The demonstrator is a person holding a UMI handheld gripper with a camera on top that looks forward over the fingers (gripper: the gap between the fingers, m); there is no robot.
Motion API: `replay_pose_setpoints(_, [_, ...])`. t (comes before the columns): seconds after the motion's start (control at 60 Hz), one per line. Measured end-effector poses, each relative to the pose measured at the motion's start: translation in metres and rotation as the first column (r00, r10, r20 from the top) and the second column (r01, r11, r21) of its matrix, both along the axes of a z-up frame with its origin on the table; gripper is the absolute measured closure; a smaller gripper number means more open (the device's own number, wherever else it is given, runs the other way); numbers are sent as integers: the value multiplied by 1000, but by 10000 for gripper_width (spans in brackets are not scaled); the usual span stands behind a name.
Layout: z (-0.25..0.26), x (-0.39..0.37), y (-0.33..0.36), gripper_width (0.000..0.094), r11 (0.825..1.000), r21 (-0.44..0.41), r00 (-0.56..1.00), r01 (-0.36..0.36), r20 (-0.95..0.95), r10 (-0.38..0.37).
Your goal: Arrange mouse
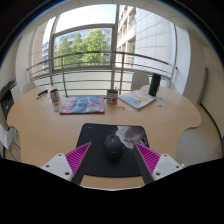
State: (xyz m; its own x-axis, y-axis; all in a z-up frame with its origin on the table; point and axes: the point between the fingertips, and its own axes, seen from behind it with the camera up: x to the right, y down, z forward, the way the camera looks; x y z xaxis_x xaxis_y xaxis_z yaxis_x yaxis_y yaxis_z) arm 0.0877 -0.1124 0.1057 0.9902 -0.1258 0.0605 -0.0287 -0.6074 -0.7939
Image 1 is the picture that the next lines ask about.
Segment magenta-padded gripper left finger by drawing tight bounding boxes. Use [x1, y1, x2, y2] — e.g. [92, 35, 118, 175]
[40, 142, 93, 185]

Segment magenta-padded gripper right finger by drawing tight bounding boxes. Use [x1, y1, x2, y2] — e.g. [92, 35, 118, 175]
[132, 142, 184, 186]

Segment black computer mouse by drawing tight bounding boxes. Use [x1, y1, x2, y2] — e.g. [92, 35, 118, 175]
[103, 133, 123, 162]

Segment black mouse pad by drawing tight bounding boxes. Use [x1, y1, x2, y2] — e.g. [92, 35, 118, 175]
[75, 122, 150, 178]

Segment white chair with wooden legs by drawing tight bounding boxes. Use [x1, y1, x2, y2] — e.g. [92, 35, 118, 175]
[0, 123, 18, 151]

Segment red and blue magazine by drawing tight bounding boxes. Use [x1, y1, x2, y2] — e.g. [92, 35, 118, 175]
[59, 95, 106, 115]

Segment printed mug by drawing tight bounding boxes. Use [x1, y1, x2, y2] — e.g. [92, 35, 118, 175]
[49, 88, 61, 107]
[106, 88, 119, 105]

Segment light blue book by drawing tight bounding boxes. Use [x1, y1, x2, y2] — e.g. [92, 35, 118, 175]
[118, 89, 157, 111]

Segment small black box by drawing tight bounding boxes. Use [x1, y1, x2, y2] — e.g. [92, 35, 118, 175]
[36, 89, 49, 100]

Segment metal balcony railing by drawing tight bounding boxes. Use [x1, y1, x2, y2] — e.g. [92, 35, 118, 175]
[26, 50, 178, 98]

